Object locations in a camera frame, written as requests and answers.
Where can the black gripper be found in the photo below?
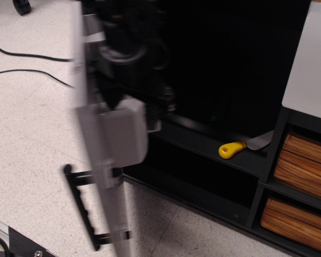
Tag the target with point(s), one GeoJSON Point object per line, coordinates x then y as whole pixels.
{"type": "Point", "coordinates": [117, 81]}

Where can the grey toy fridge door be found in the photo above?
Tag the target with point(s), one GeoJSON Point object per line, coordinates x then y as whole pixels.
{"type": "Point", "coordinates": [86, 102]}

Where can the black door handle bar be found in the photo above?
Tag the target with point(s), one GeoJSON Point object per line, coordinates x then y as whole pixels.
{"type": "Point", "coordinates": [110, 187]}

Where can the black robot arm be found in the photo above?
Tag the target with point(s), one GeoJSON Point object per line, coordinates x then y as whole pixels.
{"type": "Point", "coordinates": [131, 57]}

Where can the grey water dispenser panel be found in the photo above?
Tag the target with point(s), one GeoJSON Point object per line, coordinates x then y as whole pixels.
{"type": "Point", "coordinates": [125, 132]}

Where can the black toy kitchen cabinet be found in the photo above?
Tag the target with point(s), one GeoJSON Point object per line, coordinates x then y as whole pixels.
{"type": "Point", "coordinates": [229, 65]}

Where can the black caster wheel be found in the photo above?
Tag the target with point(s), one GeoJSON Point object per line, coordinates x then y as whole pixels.
{"type": "Point", "coordinates": [22, 7]}

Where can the white countertop panel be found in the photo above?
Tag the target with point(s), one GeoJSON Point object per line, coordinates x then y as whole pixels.
{"type": "Point", "coordinates": [303, 90]}

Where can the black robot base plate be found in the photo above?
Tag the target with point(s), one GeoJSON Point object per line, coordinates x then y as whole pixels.
{"type": "Point", "coordinates": [20, 245]}

